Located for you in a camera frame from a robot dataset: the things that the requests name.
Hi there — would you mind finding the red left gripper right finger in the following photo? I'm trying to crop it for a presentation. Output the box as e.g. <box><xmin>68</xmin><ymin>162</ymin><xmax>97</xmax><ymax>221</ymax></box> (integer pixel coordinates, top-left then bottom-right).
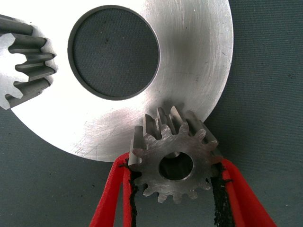
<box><xmin>208</xmin><ymin>158</ymin><xmax>277</xmax><ymax>227</ymax></box>

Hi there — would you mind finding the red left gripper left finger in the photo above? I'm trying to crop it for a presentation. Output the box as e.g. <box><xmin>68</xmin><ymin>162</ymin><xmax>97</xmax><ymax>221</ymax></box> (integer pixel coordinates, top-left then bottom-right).
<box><xmin>89</xmin><ymin>152</ymin><xmax>143</xmax><ymax>227</ymax></box>

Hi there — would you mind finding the steel planetary gear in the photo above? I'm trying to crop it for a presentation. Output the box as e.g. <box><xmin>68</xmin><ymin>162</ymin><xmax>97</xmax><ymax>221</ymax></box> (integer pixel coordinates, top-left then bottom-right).
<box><xmin>127</xmin><ymin>105</ymin><xmax>220</xmax><ymax>204</ymax></box>
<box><xmin>0</xmin><ymin>14</ymin><xmax>57</xmax><ymax>111</ymax></box>

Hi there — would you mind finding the round metal carrier plate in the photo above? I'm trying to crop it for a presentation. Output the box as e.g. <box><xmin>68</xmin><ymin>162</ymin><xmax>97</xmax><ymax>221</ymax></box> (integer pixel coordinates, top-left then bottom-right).
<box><xmin>0</xmin><ymin>0</ymin><xmax>234</xmax><ymax>164</ymax></box>

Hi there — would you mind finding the dark grey table cloth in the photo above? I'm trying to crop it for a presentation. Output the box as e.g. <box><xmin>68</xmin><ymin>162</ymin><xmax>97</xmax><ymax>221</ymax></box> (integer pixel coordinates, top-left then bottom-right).
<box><xmin>0</xmin><ymin>0</ymin><xmax>303</xmax><ymax>227</ymax></box>

